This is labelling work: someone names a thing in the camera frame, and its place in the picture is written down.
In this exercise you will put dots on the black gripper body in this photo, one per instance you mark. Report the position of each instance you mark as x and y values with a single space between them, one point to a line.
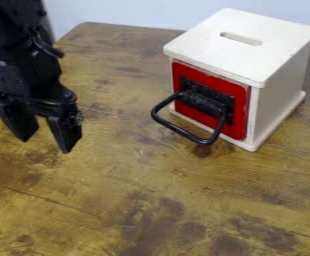
31 90

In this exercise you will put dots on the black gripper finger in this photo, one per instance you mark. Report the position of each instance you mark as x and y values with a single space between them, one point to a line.
66 128
18 119

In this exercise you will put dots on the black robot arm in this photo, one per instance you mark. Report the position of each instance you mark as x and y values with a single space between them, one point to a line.
21 25

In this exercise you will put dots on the red drawer front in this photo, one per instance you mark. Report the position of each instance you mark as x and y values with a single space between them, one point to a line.
235 130

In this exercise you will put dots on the white wooden box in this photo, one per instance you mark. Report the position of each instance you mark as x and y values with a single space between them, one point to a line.
260 52

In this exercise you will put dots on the black metal drawer handle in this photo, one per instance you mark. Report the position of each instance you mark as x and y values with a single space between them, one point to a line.
204 99

